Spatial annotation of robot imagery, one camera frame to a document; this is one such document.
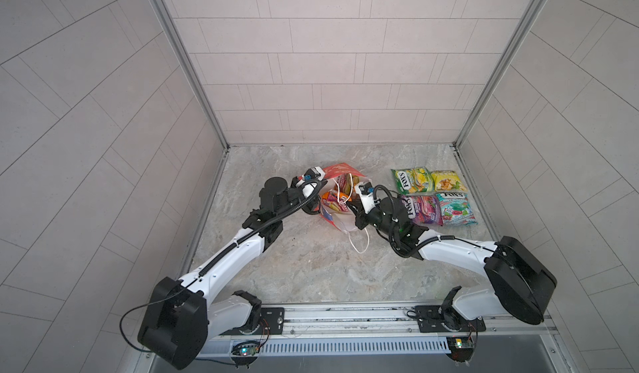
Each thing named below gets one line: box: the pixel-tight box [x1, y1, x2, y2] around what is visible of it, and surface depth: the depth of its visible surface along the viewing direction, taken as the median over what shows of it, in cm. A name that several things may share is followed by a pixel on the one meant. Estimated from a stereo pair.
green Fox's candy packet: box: [390, 166, 435, 194], surface depth 104 cm
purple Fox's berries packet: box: [401, 193, 444, 226], surface depth 93 cm
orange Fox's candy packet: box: [321, 190, 352, 213], surface depth 83 cm
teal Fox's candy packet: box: [435, 192, 479, 227], surface depth 93 cm
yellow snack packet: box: [430, 169, 468, 193], surface depth 99 cm
